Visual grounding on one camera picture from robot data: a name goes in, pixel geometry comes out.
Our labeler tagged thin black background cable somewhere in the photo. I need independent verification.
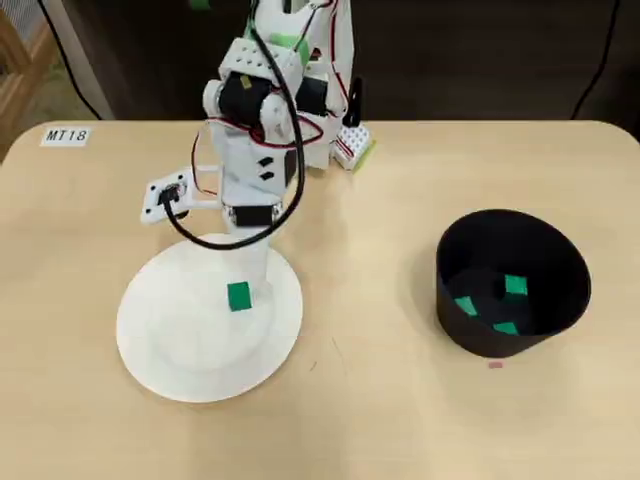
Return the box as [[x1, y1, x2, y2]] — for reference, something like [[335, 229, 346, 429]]
[[38, 0, 104, 120], [572, 0, 622, 121]]

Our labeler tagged green tape strip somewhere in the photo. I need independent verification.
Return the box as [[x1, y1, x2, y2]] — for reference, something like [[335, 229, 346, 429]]
[[352, 140, 379, 175]]

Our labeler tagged white MT18 label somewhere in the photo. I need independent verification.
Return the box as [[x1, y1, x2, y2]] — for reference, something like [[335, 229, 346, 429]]
[[38, 124, 91, 148]]

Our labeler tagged red white shoulder wire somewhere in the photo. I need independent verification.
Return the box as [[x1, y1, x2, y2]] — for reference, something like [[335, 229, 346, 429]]
[[327, 0, 351, 119]]

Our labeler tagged black camera cable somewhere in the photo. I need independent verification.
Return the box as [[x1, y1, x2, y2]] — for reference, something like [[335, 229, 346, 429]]
[[160, 14, 307, 250]]

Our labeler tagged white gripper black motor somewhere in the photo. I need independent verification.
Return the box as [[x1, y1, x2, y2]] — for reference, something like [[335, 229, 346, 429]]
[[222, 198, 285, 297]]

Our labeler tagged white perforated base plate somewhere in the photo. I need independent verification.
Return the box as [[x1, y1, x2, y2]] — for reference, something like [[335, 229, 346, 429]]
[[333, 124, 374, 171]]

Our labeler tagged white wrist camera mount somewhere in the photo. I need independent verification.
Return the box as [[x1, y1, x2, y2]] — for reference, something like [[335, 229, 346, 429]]
[[139, 167, 224, 225]]

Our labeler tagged white round plate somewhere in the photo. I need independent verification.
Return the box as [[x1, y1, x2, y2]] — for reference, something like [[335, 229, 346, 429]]
[[115, 232, 305, 404]]

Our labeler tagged black pot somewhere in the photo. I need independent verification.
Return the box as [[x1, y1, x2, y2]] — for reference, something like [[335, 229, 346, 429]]
[[434, 209, 593, 360]]

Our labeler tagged red white wrist wire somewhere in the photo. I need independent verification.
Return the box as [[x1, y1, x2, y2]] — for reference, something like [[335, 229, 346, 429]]
[[192, 117, 326, 197]]

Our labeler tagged black table clamp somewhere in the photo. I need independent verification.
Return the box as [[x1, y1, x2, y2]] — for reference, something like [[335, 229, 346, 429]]
[[343, 76, 366, 128]]

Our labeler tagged wooden lattice frame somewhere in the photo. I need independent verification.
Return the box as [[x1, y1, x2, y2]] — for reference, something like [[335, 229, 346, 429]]
[[0, 9, 57, 164]]

